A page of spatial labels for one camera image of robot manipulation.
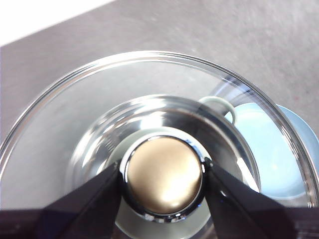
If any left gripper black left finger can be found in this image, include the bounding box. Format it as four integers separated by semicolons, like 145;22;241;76
0;162;125;239

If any glass lid with green knob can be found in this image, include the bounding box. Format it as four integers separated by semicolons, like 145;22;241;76
0;50;319;239

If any pale green electric steamer pot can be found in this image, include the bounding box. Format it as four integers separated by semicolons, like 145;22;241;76
63;94;262;239

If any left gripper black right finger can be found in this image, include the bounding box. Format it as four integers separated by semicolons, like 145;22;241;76
202;161;319;239

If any blue round plate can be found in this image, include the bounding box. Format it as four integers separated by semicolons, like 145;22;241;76
223;103;319;200

